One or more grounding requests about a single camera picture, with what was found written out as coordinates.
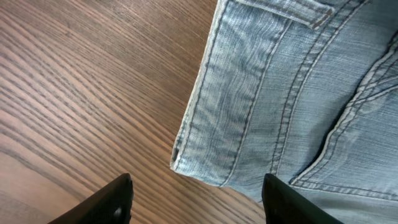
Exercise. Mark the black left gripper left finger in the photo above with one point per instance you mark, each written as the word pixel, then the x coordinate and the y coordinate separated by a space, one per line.
pixel 110 205

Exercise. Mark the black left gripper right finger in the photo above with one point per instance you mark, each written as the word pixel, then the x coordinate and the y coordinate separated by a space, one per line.
pixel 283 205

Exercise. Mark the light blue denim shorts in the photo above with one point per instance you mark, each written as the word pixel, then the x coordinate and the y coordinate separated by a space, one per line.
pixel 304 90

